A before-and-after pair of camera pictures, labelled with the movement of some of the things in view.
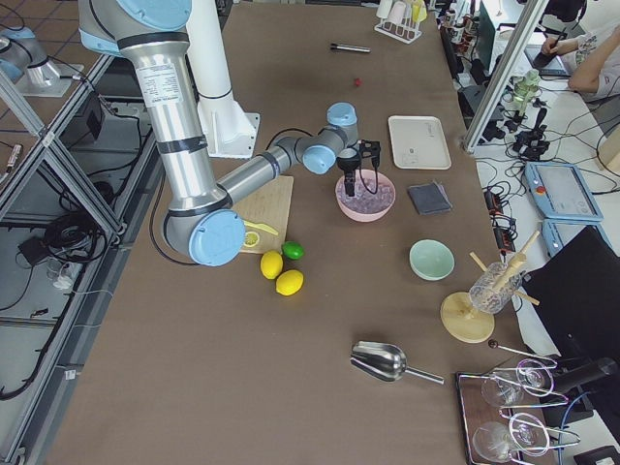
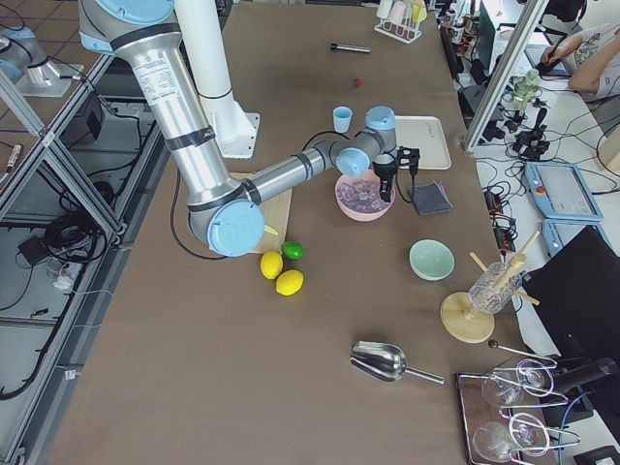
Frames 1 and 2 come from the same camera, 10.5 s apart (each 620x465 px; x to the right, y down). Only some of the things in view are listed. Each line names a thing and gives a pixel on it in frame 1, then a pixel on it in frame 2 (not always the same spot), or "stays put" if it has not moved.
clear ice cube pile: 373,192 stays put
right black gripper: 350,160 to 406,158
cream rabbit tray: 418,142 stays put
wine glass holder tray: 503,414 stays put
